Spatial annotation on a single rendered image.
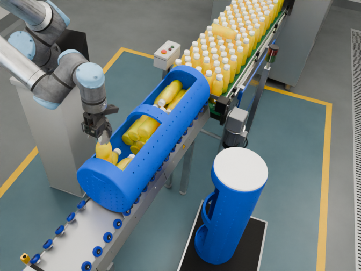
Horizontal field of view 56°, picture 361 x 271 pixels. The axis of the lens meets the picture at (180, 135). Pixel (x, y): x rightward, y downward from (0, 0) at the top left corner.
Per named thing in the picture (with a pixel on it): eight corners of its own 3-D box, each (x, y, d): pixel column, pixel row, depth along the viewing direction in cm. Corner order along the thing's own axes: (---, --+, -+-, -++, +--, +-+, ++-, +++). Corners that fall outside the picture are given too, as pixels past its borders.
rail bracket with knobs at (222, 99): (210, 111, 220) (213, 99, 213) (215, 105, 225) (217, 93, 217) (225, 117, 218) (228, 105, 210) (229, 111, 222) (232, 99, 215)
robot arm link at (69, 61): (47, 66, 125) (63, 84, 119) (67, 42, 124) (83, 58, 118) (66, 77, 133) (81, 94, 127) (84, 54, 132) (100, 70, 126)
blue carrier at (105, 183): (78, 193, 165) (72, 158, 143) (166, 93, 220) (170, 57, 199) (129, 221, 158) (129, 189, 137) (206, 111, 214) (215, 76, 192)
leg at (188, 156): (178, 193, 282) (185, 143, 236) (181, 188, 286) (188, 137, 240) (184, 196, 281) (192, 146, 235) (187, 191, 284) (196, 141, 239)
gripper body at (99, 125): (82, 133, 135) (78, 111, 126) (95, 120, 140) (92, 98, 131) (98, 140, 133) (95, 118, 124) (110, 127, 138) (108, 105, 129)
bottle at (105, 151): (110, 161, 161) (109, 133, 148) (114, 172, 157) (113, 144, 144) (95, 164, 159) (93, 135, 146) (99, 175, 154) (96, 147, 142)
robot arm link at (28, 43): (18, 54, 188) (-2, 47, 170) (37, 30, 186) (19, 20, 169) (38, 72, 187) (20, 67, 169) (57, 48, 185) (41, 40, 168)
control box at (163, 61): (153, 66, 232) (153, 53, 224) (167, 52, 244) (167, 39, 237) (166, 71, 229) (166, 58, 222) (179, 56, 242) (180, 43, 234)
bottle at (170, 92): (170, 83, 205) (154, 100, 193) (176, 77, 199) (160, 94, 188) (178, 91, 206) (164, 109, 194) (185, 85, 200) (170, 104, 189)
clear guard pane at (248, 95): (228, 141, 264) (241, 93, 229) (259, 86, 314) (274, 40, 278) (229, 141, 264) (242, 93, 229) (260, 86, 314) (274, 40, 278)
